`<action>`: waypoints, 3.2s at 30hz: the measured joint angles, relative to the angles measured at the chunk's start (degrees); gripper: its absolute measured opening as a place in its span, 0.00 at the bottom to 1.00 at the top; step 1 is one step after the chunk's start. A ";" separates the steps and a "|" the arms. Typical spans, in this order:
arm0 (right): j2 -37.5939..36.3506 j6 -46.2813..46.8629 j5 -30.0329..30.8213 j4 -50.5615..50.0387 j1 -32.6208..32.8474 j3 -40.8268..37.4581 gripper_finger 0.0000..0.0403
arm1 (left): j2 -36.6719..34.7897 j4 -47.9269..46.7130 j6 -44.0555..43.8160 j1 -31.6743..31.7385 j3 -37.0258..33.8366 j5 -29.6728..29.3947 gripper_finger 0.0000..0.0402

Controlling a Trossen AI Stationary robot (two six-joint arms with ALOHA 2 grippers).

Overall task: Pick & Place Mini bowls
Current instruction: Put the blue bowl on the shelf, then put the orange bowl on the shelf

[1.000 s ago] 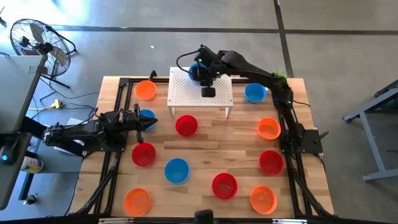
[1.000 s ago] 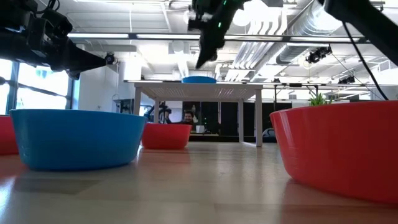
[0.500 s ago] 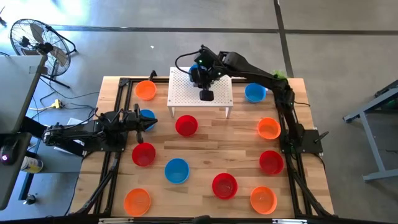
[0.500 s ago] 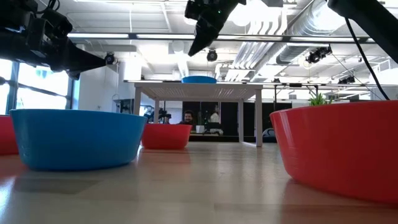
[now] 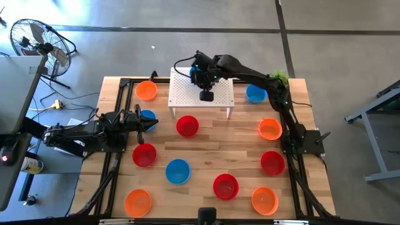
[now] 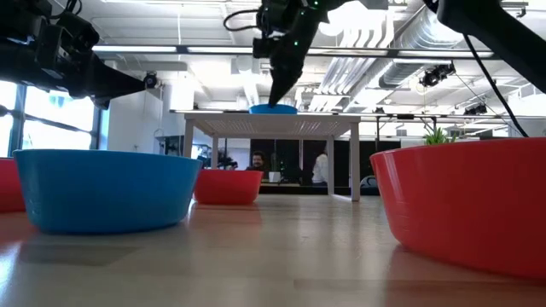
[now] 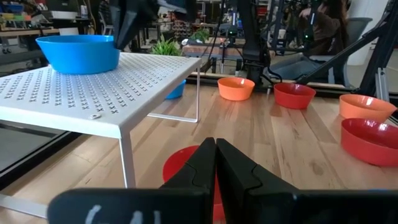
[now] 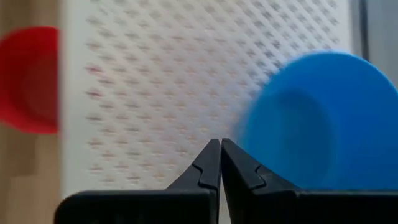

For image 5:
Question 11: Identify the white yellow spray can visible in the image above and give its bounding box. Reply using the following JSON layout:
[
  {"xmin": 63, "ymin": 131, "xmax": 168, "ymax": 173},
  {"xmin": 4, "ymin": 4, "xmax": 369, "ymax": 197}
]
[{"xmin": 20, "ymin": 156, "xmax": 44, "ymax": 175}]

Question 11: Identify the green potted plant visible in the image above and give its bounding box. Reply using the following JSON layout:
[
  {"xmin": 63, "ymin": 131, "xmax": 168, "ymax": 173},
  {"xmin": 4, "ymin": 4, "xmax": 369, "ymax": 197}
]
[{"xmin": 267, "ymin": 70, "xmax": 290, "ymax": 88}]

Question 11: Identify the black computer mouse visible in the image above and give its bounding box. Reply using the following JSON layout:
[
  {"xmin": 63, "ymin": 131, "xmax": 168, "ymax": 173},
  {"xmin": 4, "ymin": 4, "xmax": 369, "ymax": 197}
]
[{"xmin": 0, "ymin": 139, "xmax": 20, "ymax": 167}]

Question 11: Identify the black floor fan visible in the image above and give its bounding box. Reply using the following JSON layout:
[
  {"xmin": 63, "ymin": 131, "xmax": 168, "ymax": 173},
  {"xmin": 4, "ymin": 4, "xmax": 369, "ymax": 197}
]
[{"xmin": 9, "ymin": 18, "xmax": 78, "ymax": 90}]

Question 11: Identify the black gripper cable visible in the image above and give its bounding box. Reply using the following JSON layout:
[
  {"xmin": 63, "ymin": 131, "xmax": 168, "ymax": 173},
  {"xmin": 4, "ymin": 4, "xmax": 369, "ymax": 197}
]
[{"xmin": 173, "ymin": 55, "xmax": 198, "ymax": 79}]

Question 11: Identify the orange plastic mini bowl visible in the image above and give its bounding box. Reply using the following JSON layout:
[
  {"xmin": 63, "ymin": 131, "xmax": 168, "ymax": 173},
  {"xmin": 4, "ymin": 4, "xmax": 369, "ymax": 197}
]
[
  {"xmin": 258, "ymin": 117, "xmax": 283, "ymax": 141},
  {"xmin": 135, "ymin": 80, "xmax": 159, "ymax": 102},
  {"xmin": 251, "ymin": 186, "xmax": 279, "ymax": 216},
  {"xmin": 124, "ymin": 189, "xmax": 153, "ymax": 218}
]

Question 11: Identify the white perforated metal shelf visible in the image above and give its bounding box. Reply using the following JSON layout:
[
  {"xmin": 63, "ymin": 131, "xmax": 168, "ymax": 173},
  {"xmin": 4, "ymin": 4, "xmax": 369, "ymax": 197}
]
[{"xmin": 167, "ymin": 67, "xmax": 235, "ymax": 119}]

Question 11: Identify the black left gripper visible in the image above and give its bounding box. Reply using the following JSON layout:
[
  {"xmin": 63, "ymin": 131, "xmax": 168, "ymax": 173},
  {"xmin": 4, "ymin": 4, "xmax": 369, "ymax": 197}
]
[{"xmin": 121, "ymin": 104, "xmax": 159, "ymax": 146}]

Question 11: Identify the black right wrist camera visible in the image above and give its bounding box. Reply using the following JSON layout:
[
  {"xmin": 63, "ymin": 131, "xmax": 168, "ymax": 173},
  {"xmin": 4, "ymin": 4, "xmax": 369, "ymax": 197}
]
[{"xmin": 199, "ymin": 89, "xmax": 215, "ymax": 103}]

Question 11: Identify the grey desk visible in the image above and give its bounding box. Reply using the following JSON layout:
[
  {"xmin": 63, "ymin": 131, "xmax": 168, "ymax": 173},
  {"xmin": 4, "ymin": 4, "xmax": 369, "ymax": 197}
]
[{"xmin": 0, "ymin": 55, "xmax": 49, "ymax": 211}]

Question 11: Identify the white paper sheet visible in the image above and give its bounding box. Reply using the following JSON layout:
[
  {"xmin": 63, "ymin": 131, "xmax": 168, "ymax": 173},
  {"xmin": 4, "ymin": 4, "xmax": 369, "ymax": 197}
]
[{"xmin": 67, "ymin": 117, "xmax": 87, "ymax": 126}]

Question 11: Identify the black table-level camera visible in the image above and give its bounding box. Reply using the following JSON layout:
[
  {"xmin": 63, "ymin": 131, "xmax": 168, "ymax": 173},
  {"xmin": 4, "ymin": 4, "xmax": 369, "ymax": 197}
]
[{"xmin": 197, "ymin": 206, "xmax": 218, "ymax": 225}]

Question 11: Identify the black floor cable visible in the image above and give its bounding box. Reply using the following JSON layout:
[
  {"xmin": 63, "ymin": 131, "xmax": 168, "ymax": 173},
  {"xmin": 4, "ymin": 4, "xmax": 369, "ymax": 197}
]
[{"xmin": 39, "ymin": 76, "xmax": 101, "ymax": 121}]

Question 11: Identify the silver aluminium bar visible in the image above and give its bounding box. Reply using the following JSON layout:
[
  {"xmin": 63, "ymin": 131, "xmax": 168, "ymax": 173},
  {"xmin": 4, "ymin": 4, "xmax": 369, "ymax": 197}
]
[
  {"xmin": 99, "ymin": 219, "xmax": 136, "ymax": 225},
  {"xmin": 273, "ymin": 219, "xmax": 309, "ymax": 225}
]

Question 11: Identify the grey metal table frame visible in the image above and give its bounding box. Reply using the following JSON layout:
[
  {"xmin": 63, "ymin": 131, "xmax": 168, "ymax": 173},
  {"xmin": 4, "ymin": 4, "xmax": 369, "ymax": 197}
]
[{"xmin": 344, "ymin": 79, "xmax": 400, "ymax": 184}]

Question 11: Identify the red plastic mini bowl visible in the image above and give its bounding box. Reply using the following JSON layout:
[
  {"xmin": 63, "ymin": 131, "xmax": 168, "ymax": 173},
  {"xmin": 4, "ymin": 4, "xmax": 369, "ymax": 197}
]
[
  {"xmin": 212, "ymin": 173, "xmax": 240, "ymax": 201},
  {"xmin": 176, "ymin": 115, "xmax": 200, "ymax": 138},
  {"xmin": 260, "ymin": 151, "xmax": 286, "ymax": 176},
  {"xmin": 132, "ymin": 142, "xmax": 158, "ymax": 168}
]

